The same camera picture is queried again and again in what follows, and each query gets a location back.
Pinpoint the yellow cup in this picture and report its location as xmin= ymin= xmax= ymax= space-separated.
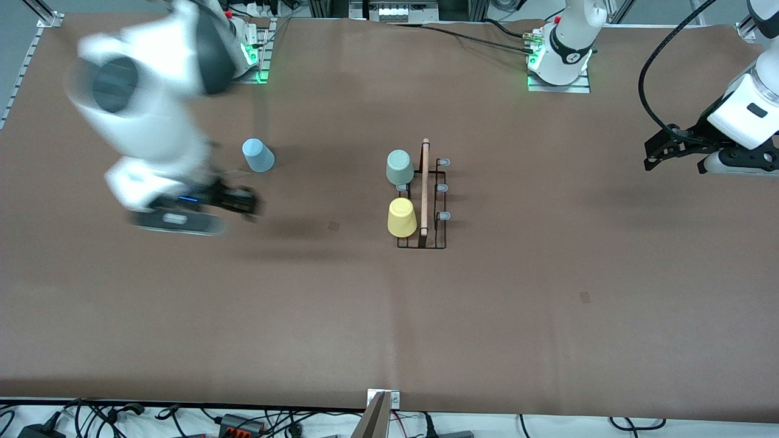
xmin=388 ymin=198 xmax=418 ymax=238

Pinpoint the grey-green cup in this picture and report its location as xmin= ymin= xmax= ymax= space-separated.
xmin=386 ymin=150 xmax=415 ymax=186

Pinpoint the black wire cup holder rack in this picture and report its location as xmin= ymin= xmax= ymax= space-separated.
xmin=396 ymin=138 xmax=452 ymax=249

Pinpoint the light blue cup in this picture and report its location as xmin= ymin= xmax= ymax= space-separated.
xmin=242 ymin=138 xmax=275 ymax=173

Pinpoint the brown paper table cover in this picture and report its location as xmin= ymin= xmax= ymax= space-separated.
xmin=0 ymin=12 xmax=779 ymax=422

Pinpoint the white power strip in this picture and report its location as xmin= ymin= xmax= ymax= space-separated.
xmin=243 ymin=2 xmax=285 ymax=19

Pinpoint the black box with orange connectors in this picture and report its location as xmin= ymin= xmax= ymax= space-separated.
xmin=218 ymin=414 xmax=267 ymax=438

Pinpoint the grey control box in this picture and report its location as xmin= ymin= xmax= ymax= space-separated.
xmin=368 ymin=0 xmax=422 ymax=24

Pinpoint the black power adapter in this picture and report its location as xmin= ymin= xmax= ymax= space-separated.
xmin=17 ymin=422 xmax=66 ymax=438

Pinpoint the black left arm hose cable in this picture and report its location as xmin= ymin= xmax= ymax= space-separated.
xmin=638 ymin=0 xmax=719 ymax=137

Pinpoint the black cable on table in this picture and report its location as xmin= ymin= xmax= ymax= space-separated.
xmin=420 ymin=23 xmax=537 ymax=55
xmin=484 ymin=17 xmax=536 ymax=41

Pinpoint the aluminium edge rail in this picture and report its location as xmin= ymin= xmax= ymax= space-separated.
xmin=0 ymin=11 xmax=65 ymax=130

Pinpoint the brown wooden post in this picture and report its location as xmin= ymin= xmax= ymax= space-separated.
xmin=350 ymin=391 xmax=391 ymax=438

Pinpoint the black cable loop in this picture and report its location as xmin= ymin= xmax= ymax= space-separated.
xmin=609 ymin=416 xmax=668 ymax=431

